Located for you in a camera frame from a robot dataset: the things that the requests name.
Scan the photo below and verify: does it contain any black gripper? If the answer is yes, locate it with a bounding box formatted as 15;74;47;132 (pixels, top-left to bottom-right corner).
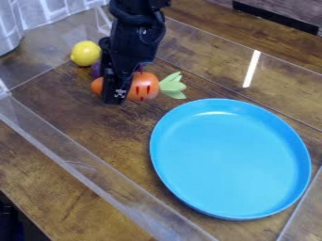
98;12;166;104

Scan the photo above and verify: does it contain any orange toy carrot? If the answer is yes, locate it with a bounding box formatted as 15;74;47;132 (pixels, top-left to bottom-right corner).
89;71;187;102

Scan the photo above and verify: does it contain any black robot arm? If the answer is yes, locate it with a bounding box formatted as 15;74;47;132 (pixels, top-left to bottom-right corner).
98;0;171;104

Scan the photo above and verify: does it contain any blue round tray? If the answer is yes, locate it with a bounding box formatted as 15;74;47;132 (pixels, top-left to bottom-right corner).
150;99;311;220

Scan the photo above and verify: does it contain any purple toy eggplant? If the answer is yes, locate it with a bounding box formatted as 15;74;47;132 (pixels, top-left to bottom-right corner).
91;60;100;78

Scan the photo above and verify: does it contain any yellow toy lemon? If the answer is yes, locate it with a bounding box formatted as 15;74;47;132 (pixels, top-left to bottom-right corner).
71;40;100;67

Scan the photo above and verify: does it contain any white checked curtain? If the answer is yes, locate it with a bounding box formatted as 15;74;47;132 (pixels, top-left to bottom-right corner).
0;0;111;56

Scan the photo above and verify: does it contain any dark baseboard strip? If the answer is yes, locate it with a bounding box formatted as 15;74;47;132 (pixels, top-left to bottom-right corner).
232;0;319;36

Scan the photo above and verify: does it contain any clear acrylic front barrier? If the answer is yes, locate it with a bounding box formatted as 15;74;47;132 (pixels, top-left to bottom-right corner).
0;80;218;241

